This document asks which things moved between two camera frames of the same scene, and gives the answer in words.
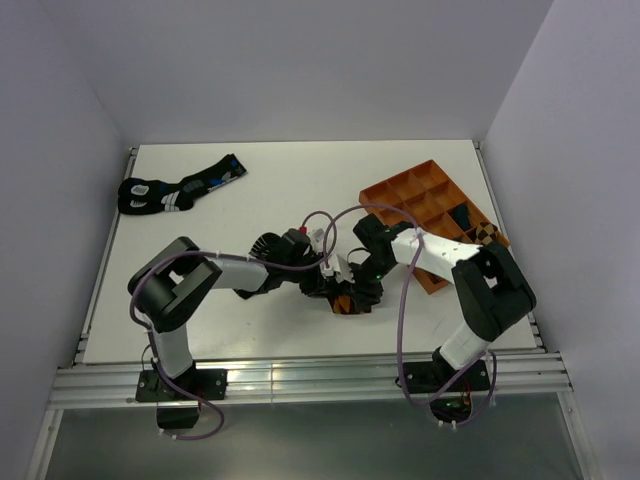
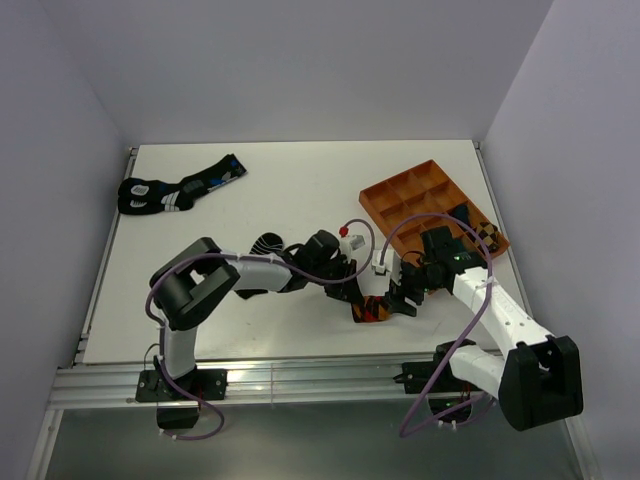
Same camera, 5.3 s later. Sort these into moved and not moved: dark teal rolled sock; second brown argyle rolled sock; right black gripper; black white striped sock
Moved: right black gripper
Not moved: black white striped sock; dark teal rolled sock; second brown argyle rolled sock
